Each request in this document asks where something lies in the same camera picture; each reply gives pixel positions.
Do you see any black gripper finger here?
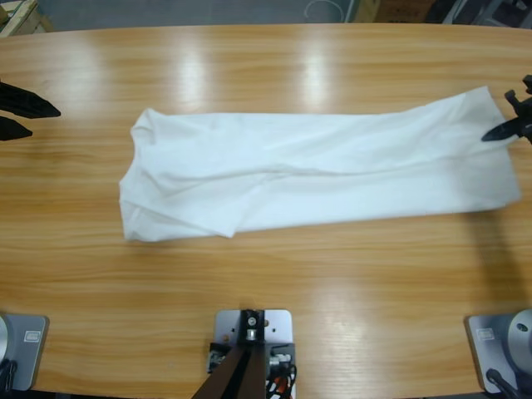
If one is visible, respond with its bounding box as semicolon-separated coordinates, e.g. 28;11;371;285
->
0;116;33;143
0;81;62;118

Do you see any white mount plate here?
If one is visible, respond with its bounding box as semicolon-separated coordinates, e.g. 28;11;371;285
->
214;308;297;399

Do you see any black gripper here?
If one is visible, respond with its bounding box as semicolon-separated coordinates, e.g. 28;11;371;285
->
481;89;532;146

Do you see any wooden crate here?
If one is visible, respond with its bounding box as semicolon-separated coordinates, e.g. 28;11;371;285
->
0;0;55;39

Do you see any grey metal equipment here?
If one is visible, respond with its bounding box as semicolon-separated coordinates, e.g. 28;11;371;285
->
427;0;532;29

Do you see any black base cable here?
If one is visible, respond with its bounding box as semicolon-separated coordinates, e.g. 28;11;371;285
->
0;359;18;392
485;367;520;396

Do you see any orange and black cable bundle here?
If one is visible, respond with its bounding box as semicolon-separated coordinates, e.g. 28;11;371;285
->
265;364;298;399

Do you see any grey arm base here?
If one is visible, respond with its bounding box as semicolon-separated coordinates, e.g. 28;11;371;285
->
464;308;532;394
0;313;50;392

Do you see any cardboard box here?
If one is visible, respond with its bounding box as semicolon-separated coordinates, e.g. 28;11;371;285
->
356;0;437;22

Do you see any small electronics module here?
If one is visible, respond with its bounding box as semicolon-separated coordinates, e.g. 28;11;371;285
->
268;343;297;371
207;341;229;373

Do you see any white hose loop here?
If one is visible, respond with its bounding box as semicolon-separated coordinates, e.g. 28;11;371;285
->
304;0;347;21

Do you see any dark camera post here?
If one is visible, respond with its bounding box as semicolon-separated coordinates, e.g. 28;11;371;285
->
193;308;267;399

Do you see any white t-shirt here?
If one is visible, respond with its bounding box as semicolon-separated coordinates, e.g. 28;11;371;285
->
118;85;523;244

